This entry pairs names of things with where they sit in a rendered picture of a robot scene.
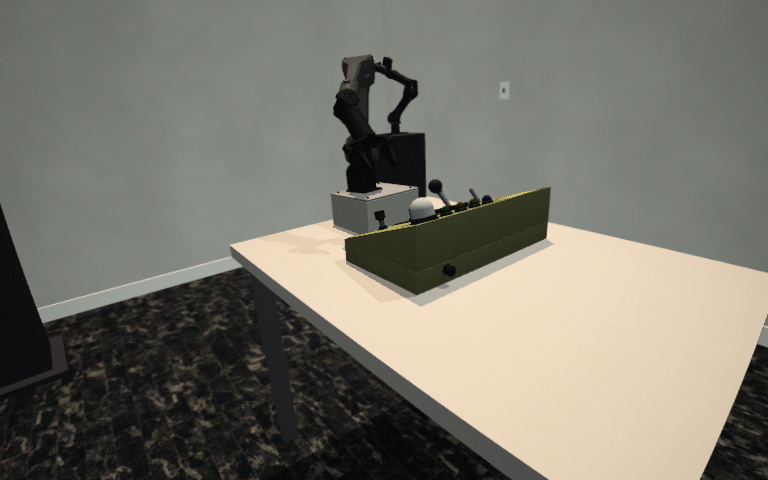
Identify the olive control console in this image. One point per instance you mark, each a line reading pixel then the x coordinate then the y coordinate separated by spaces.
pixel 421 255

